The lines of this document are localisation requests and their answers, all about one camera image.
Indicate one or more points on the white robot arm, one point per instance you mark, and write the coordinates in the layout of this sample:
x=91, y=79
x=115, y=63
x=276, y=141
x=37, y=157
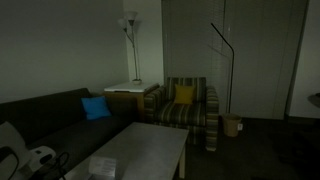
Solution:
x=17, y=162

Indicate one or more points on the white top side table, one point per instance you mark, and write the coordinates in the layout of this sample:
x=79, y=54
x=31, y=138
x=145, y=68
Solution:
x=129, y=89

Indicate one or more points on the yellow cushion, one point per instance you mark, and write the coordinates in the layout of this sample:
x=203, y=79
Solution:
x=184, y=94

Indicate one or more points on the striped armchair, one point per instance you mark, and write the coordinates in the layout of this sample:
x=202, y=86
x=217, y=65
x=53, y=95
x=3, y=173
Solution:
x=201, y=118

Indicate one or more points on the blue cushion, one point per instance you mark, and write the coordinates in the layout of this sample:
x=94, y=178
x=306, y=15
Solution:
x=95, y=107

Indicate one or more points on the white multi-head floor lamp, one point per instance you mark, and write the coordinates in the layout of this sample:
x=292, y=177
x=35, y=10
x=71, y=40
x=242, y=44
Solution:
x=127, y=25

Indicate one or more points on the beige waste basket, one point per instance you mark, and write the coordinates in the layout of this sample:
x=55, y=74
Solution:
x=230, y=124

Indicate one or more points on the thin black floor lamp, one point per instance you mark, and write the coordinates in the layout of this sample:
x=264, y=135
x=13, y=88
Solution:
x=231, y=69

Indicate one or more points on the blue tea bag box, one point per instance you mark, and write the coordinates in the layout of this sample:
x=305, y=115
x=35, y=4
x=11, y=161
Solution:
x=102, y=168

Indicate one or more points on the window blinds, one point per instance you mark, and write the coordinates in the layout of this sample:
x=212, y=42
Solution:
x=265, y=35

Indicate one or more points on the dark grey sofa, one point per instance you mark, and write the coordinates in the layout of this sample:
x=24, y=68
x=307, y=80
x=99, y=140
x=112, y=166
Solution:
x=59, y=121

